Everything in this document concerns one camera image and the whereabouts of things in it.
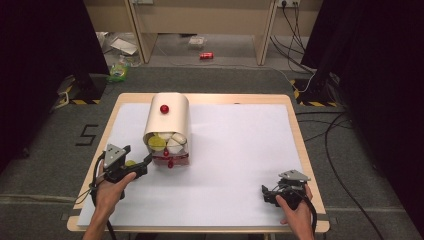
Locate long black floor cable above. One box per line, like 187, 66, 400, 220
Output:
324, 112, 387, 240

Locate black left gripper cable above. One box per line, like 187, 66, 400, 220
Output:
73, 152, 118, 240

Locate clear plastic box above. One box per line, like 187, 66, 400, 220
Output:
187, 35, 208, 49

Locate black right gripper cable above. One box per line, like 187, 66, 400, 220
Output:
293, 185, 319, 240

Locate black cables from wall socket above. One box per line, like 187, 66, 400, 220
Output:
269, 2, 316, 74

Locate black base with hazard tape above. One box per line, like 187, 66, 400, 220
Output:
53, 73, 110, 110
289, 74, 340, 108

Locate white plastic bags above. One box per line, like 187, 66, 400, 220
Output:
95, 31, 143, 66

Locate beige wooden desk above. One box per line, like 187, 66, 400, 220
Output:
83, 0, 324, 67

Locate person's left hand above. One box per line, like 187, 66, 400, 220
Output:
94, 161, 138, 216

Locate person's right hand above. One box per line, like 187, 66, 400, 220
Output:
275, 184, 315, 240

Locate white floor cable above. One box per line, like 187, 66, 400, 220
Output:
155, 43, 316, 95

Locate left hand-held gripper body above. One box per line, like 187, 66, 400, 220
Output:
102, 143, 138, 184

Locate white table sheet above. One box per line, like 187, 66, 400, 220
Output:
77, 102, 305, 229

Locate cream container with red knob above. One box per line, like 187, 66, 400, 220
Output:
142, 92, 192, 169

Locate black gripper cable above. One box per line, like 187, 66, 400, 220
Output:
293, 185, 319, 240
73, 152, 118, 240

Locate yellow round piece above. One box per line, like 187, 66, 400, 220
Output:
147, 135, 167, 152

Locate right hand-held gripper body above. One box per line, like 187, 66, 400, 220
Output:
273, 169, 312, 211

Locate black curtain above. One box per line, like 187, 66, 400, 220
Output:
301, 0, 424, 231
0, 0, 110, 171

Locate green packet on floor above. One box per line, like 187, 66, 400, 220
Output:
106, 55, 132, 84

